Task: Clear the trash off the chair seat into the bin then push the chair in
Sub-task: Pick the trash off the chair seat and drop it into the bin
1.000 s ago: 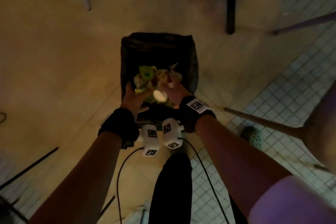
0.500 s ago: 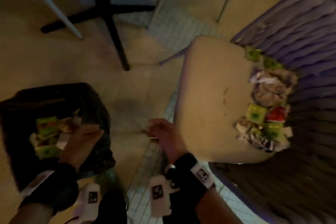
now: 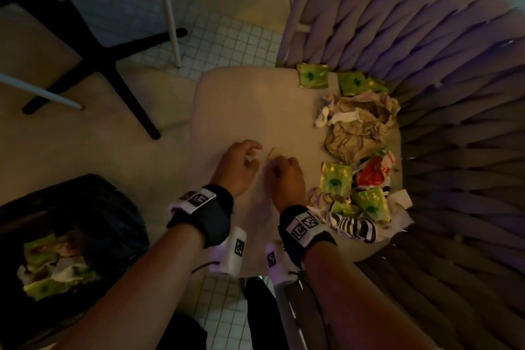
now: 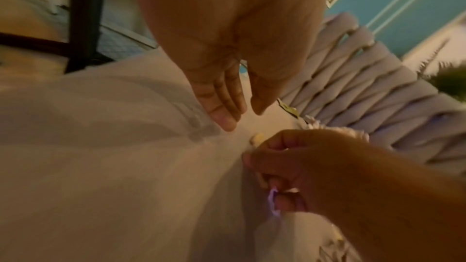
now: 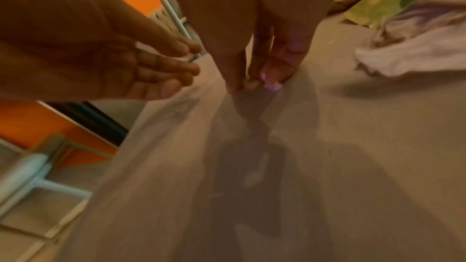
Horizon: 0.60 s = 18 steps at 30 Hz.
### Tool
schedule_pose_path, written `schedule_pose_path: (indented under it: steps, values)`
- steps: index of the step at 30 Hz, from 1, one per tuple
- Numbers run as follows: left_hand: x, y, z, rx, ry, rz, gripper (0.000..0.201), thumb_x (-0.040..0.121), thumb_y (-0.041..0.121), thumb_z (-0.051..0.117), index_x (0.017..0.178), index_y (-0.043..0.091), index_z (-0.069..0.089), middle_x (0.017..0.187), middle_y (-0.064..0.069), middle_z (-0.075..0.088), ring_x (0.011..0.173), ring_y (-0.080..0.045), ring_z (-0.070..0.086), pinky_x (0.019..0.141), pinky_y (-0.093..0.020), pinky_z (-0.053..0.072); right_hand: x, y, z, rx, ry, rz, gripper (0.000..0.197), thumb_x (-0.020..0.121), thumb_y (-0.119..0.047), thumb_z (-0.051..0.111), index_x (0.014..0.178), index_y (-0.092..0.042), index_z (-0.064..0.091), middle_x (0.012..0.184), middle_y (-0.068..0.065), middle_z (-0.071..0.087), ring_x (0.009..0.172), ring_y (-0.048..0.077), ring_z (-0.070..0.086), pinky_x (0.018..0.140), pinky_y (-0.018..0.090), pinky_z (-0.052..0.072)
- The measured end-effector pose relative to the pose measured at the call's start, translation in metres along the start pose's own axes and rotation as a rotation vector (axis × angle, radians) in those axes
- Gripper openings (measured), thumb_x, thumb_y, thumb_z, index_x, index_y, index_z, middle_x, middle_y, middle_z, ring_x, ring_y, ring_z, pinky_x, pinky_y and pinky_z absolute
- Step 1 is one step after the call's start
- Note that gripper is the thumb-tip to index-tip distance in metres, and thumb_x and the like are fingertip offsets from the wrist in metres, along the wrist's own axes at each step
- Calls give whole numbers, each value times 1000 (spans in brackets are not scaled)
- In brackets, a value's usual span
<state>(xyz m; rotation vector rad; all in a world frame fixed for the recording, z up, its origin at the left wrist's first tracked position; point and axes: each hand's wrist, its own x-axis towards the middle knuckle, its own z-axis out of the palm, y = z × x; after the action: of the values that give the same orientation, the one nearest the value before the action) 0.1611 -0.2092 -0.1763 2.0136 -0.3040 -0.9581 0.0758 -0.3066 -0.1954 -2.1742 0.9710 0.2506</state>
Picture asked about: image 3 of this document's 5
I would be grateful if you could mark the flat white napkin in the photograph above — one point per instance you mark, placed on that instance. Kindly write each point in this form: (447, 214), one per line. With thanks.
(400, 206)

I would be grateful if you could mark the thin yellow strand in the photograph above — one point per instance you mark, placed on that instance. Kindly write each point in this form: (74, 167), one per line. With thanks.
(273, 153)

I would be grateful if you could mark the black trash bag bin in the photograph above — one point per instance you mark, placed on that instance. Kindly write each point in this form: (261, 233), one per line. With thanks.
(102, 206)

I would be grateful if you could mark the person's right hand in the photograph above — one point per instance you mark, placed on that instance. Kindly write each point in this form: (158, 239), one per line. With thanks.
(289, 185)

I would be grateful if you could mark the person's right fingers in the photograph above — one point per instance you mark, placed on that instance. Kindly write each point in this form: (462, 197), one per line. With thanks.
(283, 163)

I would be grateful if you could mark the purple woven chair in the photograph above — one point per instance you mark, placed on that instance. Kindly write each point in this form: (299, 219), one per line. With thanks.
(451, 95)

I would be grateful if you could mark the person's black trouser leg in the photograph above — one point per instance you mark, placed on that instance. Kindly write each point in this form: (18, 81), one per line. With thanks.
(260, 313)

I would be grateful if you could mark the white chair leg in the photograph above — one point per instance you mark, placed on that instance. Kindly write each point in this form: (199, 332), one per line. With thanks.
(41, 91)

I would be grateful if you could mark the white wrist camera unit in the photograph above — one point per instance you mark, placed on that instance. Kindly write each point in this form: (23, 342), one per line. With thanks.
(279, 265)
(231, 253)

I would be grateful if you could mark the person's left forearm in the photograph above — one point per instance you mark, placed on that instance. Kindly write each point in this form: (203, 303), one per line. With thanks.
(139, 292)

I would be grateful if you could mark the crumpled red and white wrapper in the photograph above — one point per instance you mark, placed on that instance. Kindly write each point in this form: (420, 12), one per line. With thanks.
(373, 173)

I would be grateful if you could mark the green sauce packet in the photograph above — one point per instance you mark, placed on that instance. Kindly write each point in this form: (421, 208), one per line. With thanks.
(312, 76)
(372, 204)
(352, 83)
(344, 208)
(336, 179)
(377, 86)

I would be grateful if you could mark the crumpled brown paper bag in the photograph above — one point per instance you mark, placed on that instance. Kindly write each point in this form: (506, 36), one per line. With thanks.
(357, 136)

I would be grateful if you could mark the black pedestal table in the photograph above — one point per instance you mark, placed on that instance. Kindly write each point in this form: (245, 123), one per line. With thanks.
(82, 34)

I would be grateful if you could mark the beige seat cushion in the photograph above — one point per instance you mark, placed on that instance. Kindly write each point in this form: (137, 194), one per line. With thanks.
(254, 112)

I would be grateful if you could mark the crumpled pale pink wrapper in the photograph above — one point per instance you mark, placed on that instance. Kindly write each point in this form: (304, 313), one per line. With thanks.
(320, 200)

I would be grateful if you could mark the white-legged chair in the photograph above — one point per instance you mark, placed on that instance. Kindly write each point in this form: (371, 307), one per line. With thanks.
(170, 13)

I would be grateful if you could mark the heap of discarded wrappers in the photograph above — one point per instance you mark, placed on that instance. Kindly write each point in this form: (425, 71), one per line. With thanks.
(53, 267)

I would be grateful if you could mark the person's left thumb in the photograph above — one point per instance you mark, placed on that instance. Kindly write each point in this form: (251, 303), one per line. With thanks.
(252, 162)

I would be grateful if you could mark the person's right forearm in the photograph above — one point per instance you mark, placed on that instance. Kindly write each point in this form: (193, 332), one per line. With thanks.
(361, 300)

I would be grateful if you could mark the person's left hand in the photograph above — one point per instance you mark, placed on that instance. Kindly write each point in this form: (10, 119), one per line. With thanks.
(233, 169)

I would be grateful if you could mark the crumpled white napkin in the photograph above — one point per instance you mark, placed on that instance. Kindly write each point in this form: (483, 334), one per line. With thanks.
(340, 116)

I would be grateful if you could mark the black and white striped wrapper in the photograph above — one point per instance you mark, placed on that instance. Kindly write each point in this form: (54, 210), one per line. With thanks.
(355, 228)

